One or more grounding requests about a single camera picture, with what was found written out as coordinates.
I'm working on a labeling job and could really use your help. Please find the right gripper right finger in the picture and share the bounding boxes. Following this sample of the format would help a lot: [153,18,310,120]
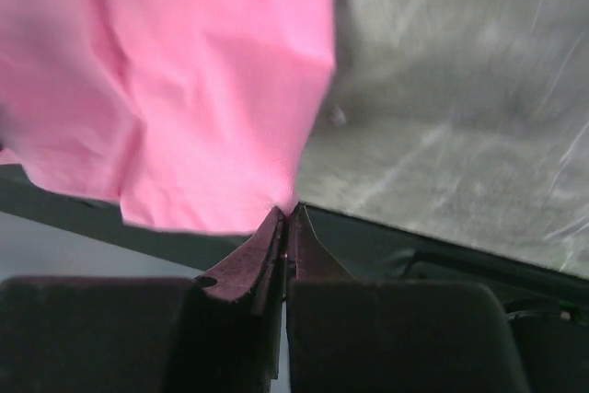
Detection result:
[286,205,368,392]

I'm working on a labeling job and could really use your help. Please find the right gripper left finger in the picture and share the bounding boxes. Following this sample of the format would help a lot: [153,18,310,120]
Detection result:
[195,208,284,392]

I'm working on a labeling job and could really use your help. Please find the pink t shirt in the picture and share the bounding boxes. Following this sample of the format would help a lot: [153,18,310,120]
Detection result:
[1,0,335,234]

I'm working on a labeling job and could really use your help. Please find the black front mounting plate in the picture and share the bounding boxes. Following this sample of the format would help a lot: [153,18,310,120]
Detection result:
[0,162,589,302]

